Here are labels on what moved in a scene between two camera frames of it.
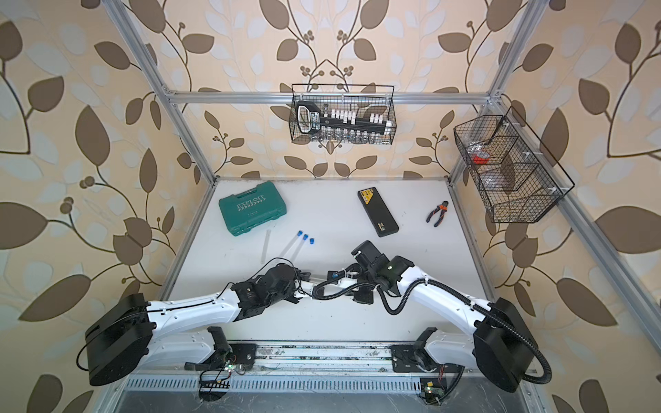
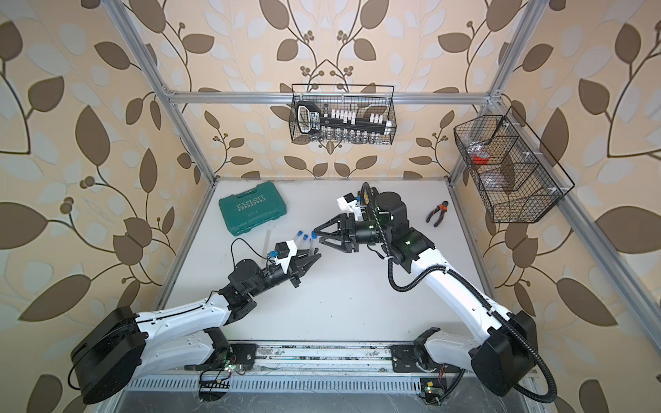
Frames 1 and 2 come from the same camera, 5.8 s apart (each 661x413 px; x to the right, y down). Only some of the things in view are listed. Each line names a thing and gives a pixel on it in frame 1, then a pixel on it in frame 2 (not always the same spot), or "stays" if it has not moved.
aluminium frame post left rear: x=116 y=14 stays
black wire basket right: x=518 y=176 stays
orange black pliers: x=442 y=207 stays
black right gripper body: x=363 y=294 → x=366 y=232
